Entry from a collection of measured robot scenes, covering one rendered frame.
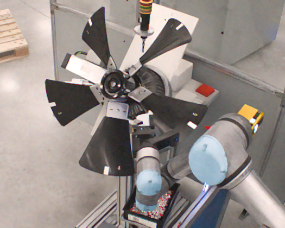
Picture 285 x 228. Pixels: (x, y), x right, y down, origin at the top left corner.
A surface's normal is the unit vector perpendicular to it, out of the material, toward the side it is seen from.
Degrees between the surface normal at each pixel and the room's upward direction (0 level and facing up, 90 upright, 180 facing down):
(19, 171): 0
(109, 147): 50
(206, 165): 86
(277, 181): 90
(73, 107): 85
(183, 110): 6
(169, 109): 8
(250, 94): 90
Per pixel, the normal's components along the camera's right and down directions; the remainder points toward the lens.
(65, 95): -0.28, 0.47
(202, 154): -0.66, 0.40
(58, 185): 0.05, -0.78
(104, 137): 0.24, 0.01
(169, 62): -0.40, -0.12
